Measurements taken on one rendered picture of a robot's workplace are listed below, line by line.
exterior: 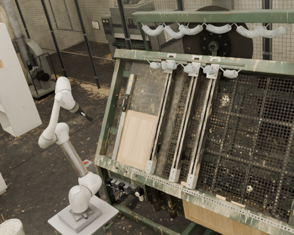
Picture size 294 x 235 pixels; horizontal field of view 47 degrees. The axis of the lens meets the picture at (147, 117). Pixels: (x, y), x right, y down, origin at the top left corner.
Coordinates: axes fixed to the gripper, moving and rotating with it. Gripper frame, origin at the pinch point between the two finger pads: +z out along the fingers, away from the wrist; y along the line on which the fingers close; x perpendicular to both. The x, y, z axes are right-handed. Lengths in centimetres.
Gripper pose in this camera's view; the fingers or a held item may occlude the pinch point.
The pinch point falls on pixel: (89, 118)
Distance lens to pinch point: 290.4
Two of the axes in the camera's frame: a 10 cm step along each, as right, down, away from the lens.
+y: -6.8, -4.3, 5.9
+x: -5.9, 8.0, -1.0
